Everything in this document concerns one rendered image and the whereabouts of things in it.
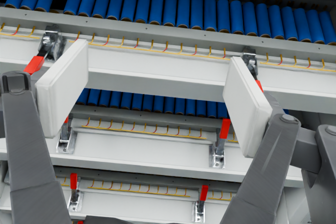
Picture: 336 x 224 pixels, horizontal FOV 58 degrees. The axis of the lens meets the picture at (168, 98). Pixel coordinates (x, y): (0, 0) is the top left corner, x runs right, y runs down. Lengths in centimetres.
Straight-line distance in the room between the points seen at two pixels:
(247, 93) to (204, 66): 27
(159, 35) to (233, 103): 26
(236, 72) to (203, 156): 38
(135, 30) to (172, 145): 23
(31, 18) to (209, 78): 25
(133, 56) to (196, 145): 22
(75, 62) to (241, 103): 10
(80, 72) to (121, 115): 37
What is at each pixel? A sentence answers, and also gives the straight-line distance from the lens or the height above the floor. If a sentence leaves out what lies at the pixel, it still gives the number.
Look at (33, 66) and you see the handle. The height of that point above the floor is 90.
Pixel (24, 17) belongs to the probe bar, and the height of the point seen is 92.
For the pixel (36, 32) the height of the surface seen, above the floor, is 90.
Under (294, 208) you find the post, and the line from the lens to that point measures 69.
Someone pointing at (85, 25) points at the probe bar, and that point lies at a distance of 44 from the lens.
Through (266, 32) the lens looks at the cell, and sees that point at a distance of 47.
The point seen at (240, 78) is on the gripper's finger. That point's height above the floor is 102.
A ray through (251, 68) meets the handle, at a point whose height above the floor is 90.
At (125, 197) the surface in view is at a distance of 71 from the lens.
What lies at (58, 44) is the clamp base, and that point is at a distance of 43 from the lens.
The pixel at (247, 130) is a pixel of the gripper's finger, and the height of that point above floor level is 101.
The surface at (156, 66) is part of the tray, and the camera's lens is 42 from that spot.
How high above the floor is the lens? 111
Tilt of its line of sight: 39 degrees down
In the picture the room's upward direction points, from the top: 8 degrees clockwise
